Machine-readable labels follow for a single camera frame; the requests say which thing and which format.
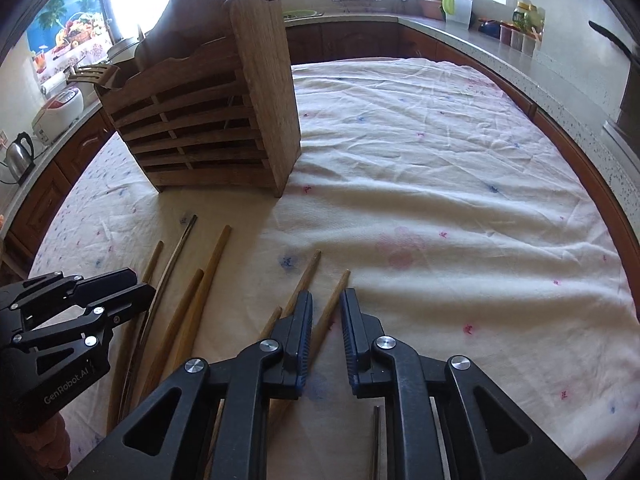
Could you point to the black wok pan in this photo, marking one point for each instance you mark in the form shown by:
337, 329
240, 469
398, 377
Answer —
632, 56

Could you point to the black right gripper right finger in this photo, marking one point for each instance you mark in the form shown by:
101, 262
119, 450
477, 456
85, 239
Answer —
444, 419

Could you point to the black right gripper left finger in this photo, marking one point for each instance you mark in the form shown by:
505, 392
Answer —
209, 420

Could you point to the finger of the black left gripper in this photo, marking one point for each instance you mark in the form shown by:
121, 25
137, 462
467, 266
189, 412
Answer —
124, 305
115, 277

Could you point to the white floral tablecloth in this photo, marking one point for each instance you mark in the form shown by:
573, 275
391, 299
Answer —
457, 221

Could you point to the steel fork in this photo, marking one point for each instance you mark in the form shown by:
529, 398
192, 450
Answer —
100, 75

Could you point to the left hand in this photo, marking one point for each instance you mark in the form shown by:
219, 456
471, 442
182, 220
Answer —
48, 446

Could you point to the steel electric kettle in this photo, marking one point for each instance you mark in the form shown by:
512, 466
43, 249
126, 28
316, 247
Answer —
20, 157

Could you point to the wooden utensil holder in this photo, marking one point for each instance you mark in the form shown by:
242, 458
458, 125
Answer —
208, 97

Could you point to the wooden chopstick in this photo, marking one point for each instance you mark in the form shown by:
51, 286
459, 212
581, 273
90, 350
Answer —
318, 335
163, 351
129, 334
277, 313
187, 319

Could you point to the white rice cooker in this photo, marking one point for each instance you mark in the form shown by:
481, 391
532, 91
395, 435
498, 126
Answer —
57, 115

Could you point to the dark steel chopstick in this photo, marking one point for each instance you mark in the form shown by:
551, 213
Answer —
143, 333

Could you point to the green white container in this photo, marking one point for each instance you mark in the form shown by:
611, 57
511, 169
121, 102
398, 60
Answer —
458, 11

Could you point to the fruit beach poster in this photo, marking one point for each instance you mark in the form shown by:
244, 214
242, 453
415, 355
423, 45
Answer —
62, 26

